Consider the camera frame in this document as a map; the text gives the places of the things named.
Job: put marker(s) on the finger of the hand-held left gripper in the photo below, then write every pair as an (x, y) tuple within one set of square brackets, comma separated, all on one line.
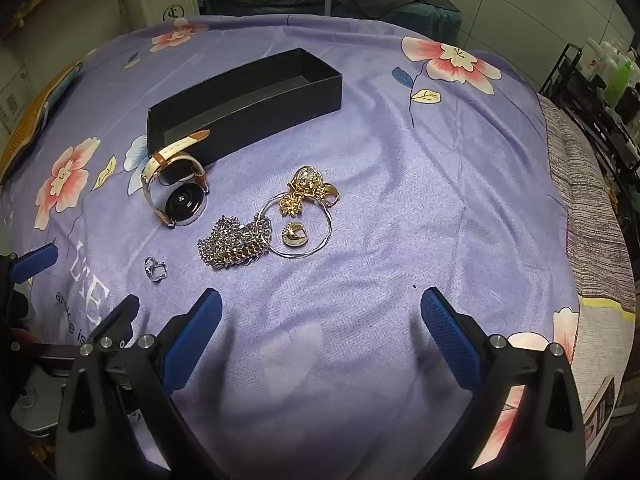
[(120, 317), (35, 261)]

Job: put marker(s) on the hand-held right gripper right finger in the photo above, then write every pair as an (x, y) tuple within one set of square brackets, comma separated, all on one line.
[(450, 335)]

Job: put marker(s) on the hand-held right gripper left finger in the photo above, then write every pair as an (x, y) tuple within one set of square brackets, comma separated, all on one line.
[(192, 340)]

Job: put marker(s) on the gold heart earring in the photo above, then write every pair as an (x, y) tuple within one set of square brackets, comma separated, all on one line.
[(295, 234)]

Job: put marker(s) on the thin silver bangle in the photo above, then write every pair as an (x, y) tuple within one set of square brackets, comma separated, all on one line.
[(329, 232)]

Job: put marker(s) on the gold flower brooch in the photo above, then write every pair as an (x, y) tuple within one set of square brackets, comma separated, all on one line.
[(290, 205)]

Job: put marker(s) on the black cardboard box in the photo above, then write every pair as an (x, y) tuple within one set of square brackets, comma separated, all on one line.
[(280, 105)]

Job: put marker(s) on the purple floral blanket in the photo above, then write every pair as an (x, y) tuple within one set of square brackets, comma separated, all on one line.
[(400, 210)]

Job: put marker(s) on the orange woven mat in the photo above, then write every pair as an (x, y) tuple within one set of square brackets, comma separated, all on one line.
[(25, 125)]

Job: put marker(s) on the grey striped bed sheet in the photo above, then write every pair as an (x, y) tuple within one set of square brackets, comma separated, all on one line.
[(590, 240)]

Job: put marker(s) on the black shelf cart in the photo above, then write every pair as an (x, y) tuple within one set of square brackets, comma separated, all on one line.
[(570, 80)]

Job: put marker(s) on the green bottle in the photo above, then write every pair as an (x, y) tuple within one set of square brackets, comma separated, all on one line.
[(619, 77)]

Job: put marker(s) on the white bottle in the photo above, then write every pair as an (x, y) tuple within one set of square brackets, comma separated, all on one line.
[(609, 52)]

